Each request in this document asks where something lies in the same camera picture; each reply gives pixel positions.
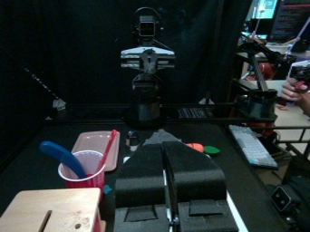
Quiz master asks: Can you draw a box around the bright computer monitor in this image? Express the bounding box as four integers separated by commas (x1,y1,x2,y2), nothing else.
244,0,279,21

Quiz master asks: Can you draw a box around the small dark toy sushi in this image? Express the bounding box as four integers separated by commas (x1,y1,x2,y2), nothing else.
126,130,142,147

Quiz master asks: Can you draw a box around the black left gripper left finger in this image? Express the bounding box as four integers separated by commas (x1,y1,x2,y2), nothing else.
114,142,171,232

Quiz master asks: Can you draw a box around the blue plastic utensil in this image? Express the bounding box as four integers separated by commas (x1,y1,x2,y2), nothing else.
39,140,88,179

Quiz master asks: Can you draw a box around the orange toy carrot green top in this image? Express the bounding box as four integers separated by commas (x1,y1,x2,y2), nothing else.
186,142,223,156

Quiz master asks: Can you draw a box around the beige side table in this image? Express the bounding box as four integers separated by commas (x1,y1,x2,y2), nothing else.
240,79,310,143

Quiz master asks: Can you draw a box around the red plastic utensil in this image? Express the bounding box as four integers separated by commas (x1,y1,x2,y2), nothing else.
85,129,119,178

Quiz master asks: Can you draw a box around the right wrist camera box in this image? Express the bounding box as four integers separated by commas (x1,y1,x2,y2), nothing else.
136,14,159,38

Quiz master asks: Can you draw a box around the white cutting board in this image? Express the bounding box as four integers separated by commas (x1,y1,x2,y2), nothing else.
122,155,250,232

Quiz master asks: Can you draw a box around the person's hand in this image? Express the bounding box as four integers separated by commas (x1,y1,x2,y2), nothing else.
279,76,310,102

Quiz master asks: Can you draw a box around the dark computer monitor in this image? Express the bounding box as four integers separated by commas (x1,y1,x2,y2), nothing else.
269,0,310,44

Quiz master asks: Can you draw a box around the black vented box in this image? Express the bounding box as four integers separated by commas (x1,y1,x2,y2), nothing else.
176,107,208,120

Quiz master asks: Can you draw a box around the grey toy knife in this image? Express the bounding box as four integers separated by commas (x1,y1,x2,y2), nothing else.
142,129,183,146

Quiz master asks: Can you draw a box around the white handheld gripper handle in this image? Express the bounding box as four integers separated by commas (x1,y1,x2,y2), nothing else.
286,59,310,92

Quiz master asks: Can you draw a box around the pink plastic tray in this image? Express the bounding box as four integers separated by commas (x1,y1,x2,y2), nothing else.
71,130,122,172

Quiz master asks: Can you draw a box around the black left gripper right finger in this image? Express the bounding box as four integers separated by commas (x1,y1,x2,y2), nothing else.
162,140,239,232

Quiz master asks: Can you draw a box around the person's forearm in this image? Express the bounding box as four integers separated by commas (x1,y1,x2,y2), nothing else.
297,92,310,118

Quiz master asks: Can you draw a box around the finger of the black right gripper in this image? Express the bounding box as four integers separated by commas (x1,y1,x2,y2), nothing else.
148,50,160,74
139,50,151,74

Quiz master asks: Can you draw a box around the red plastic cup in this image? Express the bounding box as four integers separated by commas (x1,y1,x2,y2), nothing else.
57,150,108,200

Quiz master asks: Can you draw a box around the wooden knife block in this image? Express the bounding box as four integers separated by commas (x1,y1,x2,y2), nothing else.
0,187,103,232

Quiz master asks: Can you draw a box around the grey computer keyboard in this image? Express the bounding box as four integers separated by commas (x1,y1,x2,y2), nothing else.
227,123,279,169

